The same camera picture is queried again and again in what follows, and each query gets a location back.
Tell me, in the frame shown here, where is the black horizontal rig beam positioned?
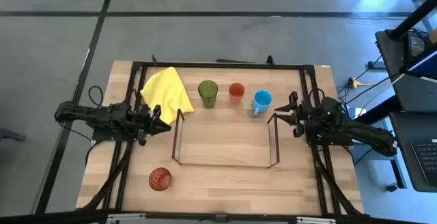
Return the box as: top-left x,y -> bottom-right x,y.
0,209 -> 437,224

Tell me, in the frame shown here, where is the silver rig bracket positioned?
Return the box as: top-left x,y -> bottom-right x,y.
106,212 -> 147,224
296,216 -> 337,224

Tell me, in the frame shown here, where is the black equipment cart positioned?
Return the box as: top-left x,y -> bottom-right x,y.
374,0 -> 437,115

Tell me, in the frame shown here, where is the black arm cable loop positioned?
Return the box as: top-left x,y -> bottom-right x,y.
87,85 -> 104,108

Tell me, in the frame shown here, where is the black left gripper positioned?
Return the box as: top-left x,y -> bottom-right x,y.
131,103 -> 172,146

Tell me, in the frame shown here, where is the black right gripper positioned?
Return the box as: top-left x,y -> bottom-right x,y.
272,90 -> 317,139

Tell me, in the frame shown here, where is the blue mug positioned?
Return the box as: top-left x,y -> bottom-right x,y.
251,89 -> 274,116

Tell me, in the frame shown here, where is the red faceted translucent cup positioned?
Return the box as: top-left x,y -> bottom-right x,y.
148,167 -> 173,192

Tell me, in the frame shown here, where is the black floor cable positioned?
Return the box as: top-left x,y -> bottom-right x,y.
341,75 -> 393,105

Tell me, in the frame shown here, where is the green faceted plastic cup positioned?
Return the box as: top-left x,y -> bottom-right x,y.
197,79 -> 219,109

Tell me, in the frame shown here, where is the orange matte plastic cup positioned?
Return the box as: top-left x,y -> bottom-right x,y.
228,82 -> 246,106

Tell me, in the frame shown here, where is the wooden shelf with black frame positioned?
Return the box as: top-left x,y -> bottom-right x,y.
171,108 -> 281,169

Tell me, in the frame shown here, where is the yellow cloth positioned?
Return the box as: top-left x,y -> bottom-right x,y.
139,66 -> 195,126

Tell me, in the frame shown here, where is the dark laptop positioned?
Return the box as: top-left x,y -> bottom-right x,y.
389,110 -> 437,193

